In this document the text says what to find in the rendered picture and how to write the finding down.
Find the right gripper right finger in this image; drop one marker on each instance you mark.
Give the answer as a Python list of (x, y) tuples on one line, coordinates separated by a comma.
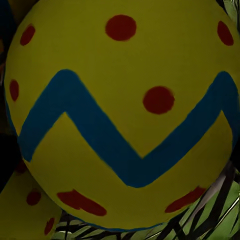
[(235, 156)]

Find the easter egg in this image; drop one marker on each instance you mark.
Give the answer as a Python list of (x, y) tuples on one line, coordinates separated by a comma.
[(12, 13), (26, 211), (125, 111)]

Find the wicker basket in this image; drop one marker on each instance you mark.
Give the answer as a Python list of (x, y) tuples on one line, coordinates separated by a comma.
[(222, 183)]

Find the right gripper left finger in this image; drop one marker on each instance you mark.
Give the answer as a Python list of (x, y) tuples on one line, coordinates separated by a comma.
[(10, 157)]

